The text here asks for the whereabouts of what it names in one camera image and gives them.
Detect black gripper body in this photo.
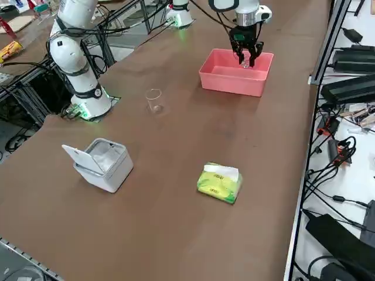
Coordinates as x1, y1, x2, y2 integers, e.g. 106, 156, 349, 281
229, 25, 261, 49

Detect white tissue sheet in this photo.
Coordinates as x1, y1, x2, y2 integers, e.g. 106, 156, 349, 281
203, 162, 240, 180

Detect pink plastic container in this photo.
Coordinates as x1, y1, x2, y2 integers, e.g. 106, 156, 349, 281
199, 48, 275, 97

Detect large glass beaker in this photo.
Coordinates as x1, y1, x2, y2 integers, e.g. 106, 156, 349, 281
145, 88, 165, 115

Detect green tissue pack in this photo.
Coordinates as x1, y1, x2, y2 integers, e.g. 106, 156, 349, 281
196, 162, 244, 205

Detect white bin with flip lid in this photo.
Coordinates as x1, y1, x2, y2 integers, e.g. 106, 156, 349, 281
61, 137, 135, 193

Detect long black power brick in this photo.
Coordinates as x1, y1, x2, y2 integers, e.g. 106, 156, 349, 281
321, 74, 375, 103

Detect small black power adapter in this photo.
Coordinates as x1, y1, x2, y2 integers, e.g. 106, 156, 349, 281
342, 28, 364, 42

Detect orange and black connector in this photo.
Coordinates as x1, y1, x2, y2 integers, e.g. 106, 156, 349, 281
318, 115, 340, 136

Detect wooden clips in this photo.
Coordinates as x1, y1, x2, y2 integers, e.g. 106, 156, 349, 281
341, 107, 375, 132

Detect black device with orange plugs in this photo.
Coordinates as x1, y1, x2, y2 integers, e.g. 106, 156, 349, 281
327, 139, 352, 166

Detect brown cardboard sheet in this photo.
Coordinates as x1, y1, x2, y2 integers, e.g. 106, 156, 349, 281
5, 14, 35, 33

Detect yellow snack packet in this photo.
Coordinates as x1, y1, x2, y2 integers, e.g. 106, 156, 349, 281
0, 40, 23, 64

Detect aluminium frame post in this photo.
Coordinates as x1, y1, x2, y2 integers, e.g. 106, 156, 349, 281
310, 0, 352, 85

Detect aluminium rail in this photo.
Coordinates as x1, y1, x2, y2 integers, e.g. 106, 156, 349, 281
0, 237, 64, 281

